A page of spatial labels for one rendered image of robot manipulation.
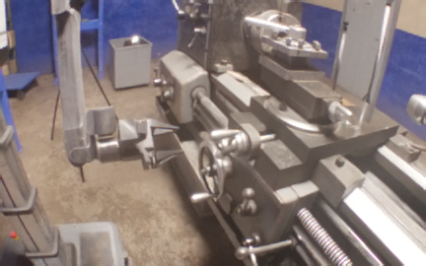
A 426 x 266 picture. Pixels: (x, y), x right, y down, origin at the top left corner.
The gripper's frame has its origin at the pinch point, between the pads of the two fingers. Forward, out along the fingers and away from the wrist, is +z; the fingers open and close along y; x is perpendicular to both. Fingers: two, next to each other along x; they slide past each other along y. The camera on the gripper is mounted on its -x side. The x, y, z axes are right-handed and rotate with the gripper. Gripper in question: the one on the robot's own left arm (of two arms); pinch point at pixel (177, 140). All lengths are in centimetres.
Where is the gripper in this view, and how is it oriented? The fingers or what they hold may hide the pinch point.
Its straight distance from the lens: 65.8
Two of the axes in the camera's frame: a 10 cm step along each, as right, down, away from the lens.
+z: 9.2, -1.3, 3.7
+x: -3.0, 3.9, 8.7
